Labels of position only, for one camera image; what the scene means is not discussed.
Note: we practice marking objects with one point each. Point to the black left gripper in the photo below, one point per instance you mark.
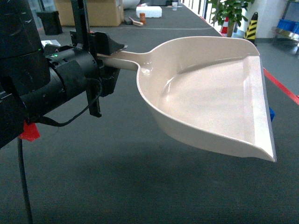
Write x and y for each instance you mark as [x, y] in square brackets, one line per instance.
[80, 70]

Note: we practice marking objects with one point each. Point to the steel shelf rack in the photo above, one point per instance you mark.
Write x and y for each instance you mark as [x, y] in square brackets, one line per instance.
[287, 29]

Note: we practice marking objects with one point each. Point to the blue plastic part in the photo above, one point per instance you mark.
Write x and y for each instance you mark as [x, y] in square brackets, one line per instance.
[272, 114]

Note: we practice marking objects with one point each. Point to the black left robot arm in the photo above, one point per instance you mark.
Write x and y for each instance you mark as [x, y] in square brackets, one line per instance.
[33, 83]

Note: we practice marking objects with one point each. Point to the red table frame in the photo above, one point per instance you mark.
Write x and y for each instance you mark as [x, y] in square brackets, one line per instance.
[282, 87]

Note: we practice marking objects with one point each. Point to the orange can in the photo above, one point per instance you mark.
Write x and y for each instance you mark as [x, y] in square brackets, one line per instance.
[142, 18]

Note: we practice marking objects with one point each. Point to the beige plastic dustpan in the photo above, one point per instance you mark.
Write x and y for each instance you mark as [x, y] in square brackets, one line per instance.
[207, 92]

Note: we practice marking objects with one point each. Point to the wooden handled brush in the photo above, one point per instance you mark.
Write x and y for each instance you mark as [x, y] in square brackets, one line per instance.
[131, 21]

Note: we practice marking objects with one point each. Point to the white foam block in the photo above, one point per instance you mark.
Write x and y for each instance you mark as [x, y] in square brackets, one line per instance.
[150, 11]

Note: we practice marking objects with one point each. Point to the red white traffic cone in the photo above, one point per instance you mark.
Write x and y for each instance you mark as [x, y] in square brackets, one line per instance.
[224, 28]

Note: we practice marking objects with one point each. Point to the yellow black striped bollard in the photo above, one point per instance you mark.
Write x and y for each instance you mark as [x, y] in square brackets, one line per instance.
[250, 33]

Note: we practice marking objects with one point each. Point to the red tape tag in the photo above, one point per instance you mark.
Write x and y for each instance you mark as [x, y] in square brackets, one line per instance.
[30, 132]

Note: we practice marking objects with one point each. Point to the large cardboard box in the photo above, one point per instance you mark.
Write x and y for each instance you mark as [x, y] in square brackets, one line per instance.
[101, 13]

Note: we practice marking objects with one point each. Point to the black plastic box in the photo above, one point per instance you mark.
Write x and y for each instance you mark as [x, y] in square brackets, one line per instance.
[51, 22]

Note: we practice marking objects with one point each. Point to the green potted plant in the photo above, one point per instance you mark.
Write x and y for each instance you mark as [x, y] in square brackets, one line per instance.
[231, 9]

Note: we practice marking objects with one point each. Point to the white paper cup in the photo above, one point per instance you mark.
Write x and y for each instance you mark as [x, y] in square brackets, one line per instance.
[174, 6]

